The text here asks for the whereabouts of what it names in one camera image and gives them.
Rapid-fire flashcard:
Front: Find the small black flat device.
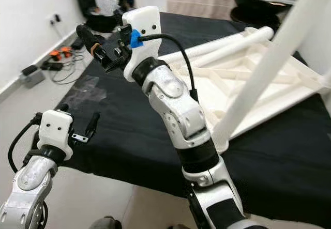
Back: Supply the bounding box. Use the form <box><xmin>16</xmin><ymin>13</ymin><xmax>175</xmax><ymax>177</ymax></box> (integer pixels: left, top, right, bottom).
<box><xmin>22</xmin><ymin>65</ymin><xmax>38</xmax><ymax>75</ymax></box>

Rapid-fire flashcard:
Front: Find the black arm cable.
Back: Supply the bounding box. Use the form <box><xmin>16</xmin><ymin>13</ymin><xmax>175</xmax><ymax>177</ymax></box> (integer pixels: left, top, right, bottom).
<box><xmin>8</xmin><ymin>114</ymin><xmax>43</xmax><ymax>174</ymax></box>
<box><xmin>142</xmin><ymin>33</ymin><xmax>198</xmax><ymax>101</ymax></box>

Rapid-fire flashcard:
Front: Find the black power strip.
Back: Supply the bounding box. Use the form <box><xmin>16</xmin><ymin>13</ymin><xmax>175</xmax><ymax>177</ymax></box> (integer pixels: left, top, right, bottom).
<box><xmin>41</xmin><ymin>61</ymin><xmax>64</xmax><ymax>70</ymax></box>

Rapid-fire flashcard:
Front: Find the wall socket with black plug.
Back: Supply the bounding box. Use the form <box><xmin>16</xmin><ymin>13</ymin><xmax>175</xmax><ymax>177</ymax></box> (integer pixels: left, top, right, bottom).
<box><xmin>48</xmin><ymin>13</ymin><xmax>61</xmax><ymax>25</ymax></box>

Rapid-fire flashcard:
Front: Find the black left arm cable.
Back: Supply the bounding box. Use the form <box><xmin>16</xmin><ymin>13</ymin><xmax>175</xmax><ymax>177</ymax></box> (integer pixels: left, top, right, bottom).
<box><xmin>8</xmin><ymin>114</ymin><xmax>43</xmax><ymax>174</ymax></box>

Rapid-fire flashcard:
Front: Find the clear plastic bag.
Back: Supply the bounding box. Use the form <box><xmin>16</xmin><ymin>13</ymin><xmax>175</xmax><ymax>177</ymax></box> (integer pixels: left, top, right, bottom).
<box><xmin>93</xmin><ymin>0</ymin><xmax>121</xmax><ymax>17</ymax></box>

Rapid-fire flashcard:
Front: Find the black round basin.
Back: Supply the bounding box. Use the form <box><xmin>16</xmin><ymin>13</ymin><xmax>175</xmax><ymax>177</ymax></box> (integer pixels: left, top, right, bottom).
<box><xmin>230</xmin><ymin>0</ymin><xmax>298</xmax><ymax>25</ymax></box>

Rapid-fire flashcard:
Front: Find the white plastic table top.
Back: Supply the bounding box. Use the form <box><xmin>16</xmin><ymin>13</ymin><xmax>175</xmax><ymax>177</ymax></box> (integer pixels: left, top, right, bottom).
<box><xmin>158</xmin><ymin>26</ymin><xmax>331</xmax><ymax>155</ymax></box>

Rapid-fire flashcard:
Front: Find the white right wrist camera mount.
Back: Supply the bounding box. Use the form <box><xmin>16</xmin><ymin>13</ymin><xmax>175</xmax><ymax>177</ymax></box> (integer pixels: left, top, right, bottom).
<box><xmin>122</xmin><ymin>6</ymin><xmax>161</xmax><ymax>82</ymax></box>

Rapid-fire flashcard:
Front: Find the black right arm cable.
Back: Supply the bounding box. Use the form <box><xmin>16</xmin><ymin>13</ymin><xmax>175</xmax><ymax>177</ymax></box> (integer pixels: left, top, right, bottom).
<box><xmin>142</xmin><ymin>33</ymin><xmax>198</xmax><ymax>101</ymax></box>

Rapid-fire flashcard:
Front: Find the black power adapter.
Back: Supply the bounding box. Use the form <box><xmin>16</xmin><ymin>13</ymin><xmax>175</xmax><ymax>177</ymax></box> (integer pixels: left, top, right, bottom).
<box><xmin>70</xmin><ymin>39</ymin><xmax>84</xmax><ymax>50</ymax></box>

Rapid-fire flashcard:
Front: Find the black floor cable tangle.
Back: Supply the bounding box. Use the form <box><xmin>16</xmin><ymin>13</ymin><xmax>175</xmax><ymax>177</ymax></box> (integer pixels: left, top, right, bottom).
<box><xmin>49</xmin><ymin>22</ymin><xmax>88</xmax><ymax>85</ymax></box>

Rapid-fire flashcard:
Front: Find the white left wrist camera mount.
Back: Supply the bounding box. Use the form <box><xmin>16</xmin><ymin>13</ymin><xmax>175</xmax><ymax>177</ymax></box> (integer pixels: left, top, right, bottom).
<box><xmin>37</xmin><ymin>109</ymin><xmax>74</xmax><ymax>160</ymax></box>

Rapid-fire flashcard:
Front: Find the grey flat box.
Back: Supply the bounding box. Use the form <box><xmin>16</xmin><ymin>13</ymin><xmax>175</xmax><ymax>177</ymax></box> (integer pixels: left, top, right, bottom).
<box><xmin>22</xmin><ymin>70</ymin><xmax>46</xmax><ymax>88</ymax></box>

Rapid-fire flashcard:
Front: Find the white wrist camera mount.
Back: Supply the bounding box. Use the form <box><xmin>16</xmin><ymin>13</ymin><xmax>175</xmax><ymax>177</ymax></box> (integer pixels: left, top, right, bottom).
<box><xmin>37</xmin><ymin>109</ymin><xmax>74</xmax><ymax>160</ymax></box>
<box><xmin>122</xmin><ymin>6</ymin><xmax>161</xmax><ymax>82</ymax></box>

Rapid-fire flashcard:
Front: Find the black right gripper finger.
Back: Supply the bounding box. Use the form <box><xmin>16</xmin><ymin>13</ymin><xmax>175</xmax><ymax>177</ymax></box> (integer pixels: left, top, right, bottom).
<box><xmin>76</xmin><ymin>24</ymin><xmax>112</xmax><ymax>69</ymax></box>
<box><xmin>113</xmin><ymin>11</ymin><xmax>130</xmax><ymax>33</ymax></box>

